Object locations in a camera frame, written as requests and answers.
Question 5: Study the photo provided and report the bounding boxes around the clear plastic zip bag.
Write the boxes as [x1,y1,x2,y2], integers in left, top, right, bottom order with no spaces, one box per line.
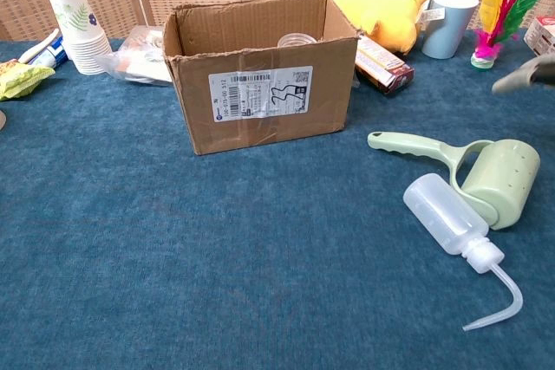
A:
[92,25,175,88]

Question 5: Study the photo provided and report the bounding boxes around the light green lint roller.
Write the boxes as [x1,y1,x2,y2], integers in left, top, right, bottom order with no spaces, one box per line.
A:
[367,130,542,231]

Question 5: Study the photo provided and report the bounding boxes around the orange brown snack carton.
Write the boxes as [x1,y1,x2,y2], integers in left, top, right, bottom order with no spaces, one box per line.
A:
[354,34,415,97]

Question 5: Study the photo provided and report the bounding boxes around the clear plastic snack jar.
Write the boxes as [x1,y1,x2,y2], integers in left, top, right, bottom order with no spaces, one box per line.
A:
[277,32,321,49]

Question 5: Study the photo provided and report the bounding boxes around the translucent white wash bottle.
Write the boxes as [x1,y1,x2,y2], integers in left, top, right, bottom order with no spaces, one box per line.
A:
[402,172,525,333]

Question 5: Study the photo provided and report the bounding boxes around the brown cardboard box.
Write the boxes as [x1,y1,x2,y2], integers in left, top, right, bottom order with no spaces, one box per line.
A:
[161,0,362,157]

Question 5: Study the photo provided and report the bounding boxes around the white red cereal carton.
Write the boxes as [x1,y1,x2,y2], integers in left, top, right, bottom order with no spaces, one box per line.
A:
[523,16,555,68]

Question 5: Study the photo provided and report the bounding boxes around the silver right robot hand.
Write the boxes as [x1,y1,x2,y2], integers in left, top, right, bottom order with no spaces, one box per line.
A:
[491,55,555,95]

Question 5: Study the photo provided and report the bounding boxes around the light blue cup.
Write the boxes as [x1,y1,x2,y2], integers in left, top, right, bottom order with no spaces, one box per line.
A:
[421,0,480,60]

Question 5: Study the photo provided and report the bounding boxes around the yellow green snack bag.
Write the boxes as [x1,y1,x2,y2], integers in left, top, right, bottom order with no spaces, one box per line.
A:
[0,59,57,102]

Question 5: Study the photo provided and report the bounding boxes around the stack of paper cups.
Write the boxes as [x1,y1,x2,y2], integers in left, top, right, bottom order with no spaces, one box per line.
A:
[46,0,114,76]

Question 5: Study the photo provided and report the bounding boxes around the yellow plush toy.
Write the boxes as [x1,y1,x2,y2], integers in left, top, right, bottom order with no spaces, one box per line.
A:
[330,0,433,56]

